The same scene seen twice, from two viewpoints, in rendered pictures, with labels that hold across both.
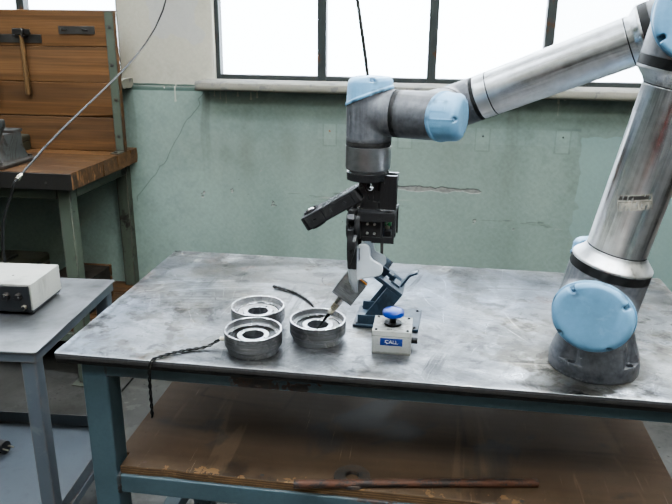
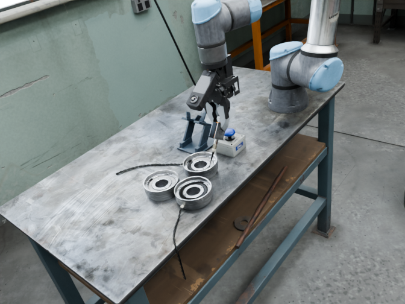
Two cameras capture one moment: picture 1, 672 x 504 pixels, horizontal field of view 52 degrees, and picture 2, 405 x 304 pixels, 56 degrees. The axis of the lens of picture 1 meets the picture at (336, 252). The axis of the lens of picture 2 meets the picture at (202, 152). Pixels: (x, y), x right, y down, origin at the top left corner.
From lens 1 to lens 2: 99 cm
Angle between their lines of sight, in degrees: 49
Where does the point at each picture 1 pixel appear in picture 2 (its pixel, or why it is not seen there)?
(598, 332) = (333, 79)
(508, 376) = (285, 126)
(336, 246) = not seen: outside the picture
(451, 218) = (40, 100)
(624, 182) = (329, 9)
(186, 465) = (184, 293)
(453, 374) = (273, 139)
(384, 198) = (228, 70)
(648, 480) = (299, 139)
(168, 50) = not seen: outside the picture
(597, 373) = (305, 103)
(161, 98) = not seen: outside the picture
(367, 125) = (220, 29)
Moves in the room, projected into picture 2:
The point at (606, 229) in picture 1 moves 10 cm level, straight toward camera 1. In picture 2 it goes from (325, 34) to (354, 39)
